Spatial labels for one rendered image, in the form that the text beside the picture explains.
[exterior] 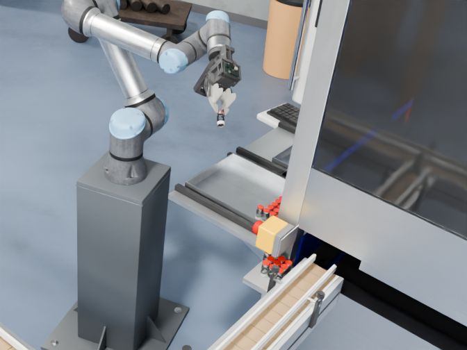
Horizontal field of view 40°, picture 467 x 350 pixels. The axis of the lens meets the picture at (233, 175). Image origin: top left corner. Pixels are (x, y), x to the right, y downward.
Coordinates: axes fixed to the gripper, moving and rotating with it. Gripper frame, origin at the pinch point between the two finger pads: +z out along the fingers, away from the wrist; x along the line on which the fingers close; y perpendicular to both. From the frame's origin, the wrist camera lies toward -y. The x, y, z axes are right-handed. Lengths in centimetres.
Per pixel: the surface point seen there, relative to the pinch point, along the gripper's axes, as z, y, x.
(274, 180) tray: 4.9, -17.3, 35.1
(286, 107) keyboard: -51, -40, 68
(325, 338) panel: 60, -8, 40
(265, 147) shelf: -15, -27, 41
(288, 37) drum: -215, -139, 177
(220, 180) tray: 4.9, -26.5, 19.4
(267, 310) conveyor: 60, 5, 8
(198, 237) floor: -24, -124, 78
